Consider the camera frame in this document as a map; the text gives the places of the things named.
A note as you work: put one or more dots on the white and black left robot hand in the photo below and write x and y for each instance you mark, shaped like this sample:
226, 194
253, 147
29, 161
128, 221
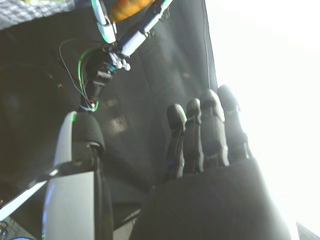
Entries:
212, 205

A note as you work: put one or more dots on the orange bread toy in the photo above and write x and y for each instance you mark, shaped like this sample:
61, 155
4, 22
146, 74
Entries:
125, 10

